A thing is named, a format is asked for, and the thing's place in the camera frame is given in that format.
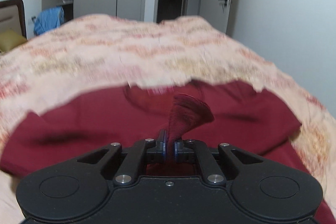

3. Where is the dark red shirt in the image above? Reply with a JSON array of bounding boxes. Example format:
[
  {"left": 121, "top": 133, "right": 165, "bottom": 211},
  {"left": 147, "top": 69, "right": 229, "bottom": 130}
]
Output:
[{"left": 1, "top": 80, "right": 335, "bottom": 223}]

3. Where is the blue clothing pile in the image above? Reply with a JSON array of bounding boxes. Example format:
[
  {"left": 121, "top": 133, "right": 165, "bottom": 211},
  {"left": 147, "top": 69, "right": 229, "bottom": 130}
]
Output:
[{"left": 32, "top": 6, "right": 65, "bottom": 36}]

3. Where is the pink floral bed quilt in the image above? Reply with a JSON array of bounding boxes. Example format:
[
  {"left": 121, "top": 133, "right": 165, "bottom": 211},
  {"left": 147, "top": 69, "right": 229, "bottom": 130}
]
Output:
[{"left": 1, "top": 14, "right": 335, "bottom": 211}]

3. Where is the olive yellow pillow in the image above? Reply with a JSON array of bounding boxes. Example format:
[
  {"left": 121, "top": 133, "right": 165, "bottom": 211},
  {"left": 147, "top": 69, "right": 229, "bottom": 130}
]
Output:
[{"left": 0, "top": 29, "right": 27, "bottom": 52}]

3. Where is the brown beige headboard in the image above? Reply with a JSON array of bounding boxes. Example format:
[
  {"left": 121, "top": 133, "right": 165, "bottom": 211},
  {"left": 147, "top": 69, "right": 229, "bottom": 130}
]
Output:
[{"left": 0, "top": 0, "right": 27, "bottom": 38}]

